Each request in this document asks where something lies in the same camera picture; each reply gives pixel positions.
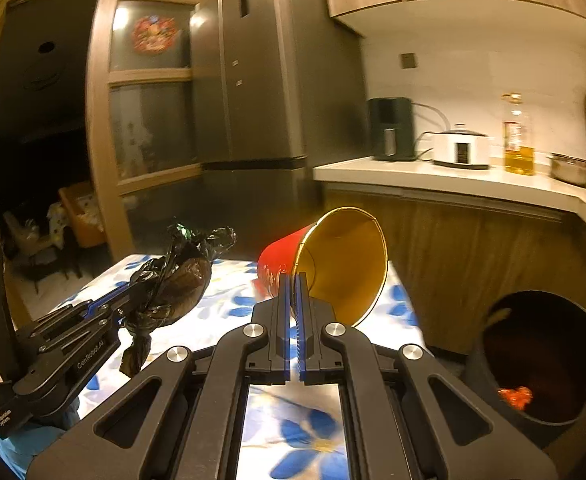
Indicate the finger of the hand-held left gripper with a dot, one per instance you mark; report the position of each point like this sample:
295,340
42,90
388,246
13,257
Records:
113,317
108,300

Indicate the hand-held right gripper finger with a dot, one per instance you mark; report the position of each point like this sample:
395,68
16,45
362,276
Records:
300,350
289,350

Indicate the black plastic bag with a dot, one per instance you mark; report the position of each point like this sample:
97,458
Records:
183,280

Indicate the red paper bucket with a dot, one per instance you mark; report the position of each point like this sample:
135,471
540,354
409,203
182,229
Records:
343,260

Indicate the black trash bin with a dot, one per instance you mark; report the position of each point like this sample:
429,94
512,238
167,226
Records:
483,385

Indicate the person's left forearm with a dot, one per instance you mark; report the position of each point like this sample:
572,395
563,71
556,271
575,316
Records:
13,452

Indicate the blue floral tablecloth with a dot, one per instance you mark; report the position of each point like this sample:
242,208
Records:
303,435

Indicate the orange box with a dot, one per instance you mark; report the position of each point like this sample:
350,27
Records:
85,215

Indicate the dark chair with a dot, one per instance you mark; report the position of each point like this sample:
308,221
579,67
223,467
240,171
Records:
28,250

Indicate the wooden base cabinet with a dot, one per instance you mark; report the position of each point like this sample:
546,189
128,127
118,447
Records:
448,240

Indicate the wooden glass sliding door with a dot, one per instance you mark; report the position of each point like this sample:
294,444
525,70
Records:
98,110

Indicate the black air fryer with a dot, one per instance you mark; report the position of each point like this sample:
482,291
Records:
390,125

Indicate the white electric cooker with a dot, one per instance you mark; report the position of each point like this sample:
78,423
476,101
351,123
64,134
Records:
460,150

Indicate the grey refrigerator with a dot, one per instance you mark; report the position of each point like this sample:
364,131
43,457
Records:
273,85

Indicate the red round door decoration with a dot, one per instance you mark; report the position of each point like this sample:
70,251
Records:
154,34

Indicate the cooking oil bottle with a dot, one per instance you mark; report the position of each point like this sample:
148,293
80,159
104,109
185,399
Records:
519,155

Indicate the steel mixing bowl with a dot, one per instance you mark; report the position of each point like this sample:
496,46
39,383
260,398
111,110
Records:
570,170

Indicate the dark wall socket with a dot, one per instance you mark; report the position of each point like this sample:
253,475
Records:
408,60

